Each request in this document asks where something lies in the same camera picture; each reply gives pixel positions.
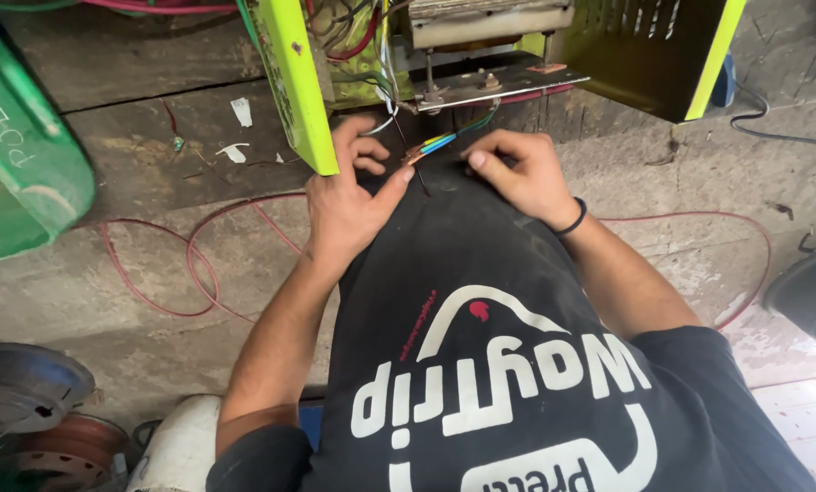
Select person's right hand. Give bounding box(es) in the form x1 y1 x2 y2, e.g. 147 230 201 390
461 129 581 232

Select person's left hand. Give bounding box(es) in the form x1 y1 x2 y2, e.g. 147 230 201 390
304 115 417 273

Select black wristband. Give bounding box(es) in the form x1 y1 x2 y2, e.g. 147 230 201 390
553 197 588 237

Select rusty metal mounting plate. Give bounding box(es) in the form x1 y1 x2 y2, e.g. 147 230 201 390
413 63 592 114

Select neon yellow metal machine casing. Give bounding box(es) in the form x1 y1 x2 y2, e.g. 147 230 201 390
246 0 748 177

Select black printed T-shirt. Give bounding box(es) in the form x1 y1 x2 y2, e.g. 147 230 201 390
206 160 816 492

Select grey transformer block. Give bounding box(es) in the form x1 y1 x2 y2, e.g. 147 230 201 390
406 0 577 50

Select blue object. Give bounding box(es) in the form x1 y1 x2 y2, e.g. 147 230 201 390
711 53 737 109

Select blue seat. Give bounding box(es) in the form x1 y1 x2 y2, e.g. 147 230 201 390
298 402 324 453

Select white cylinder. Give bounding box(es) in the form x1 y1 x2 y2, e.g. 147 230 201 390
125 394 225 492

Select dark grey round wheel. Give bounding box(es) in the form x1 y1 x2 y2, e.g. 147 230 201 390
762 245 816 344

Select green plastic container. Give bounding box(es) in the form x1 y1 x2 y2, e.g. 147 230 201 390
0 5 97 267

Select grey metal disc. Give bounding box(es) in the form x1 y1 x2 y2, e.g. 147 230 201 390
0 342 98 440

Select long red wire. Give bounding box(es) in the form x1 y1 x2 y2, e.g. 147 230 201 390
99 193 774 333

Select thin black wire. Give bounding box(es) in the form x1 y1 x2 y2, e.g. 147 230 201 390
389 109 431 198

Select coloured wire bundle copper ends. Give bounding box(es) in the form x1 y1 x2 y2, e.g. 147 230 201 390
402 102 502 166

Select tangle of internal wires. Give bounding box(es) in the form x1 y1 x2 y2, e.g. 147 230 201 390
304 0 412 110

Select short red wire green tip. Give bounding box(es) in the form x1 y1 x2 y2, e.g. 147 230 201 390
159 98 186 153

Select black cable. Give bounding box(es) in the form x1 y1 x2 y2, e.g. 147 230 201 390
729 81 816 149

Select pink and green hoses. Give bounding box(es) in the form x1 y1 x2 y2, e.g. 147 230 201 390
0 0 239 17

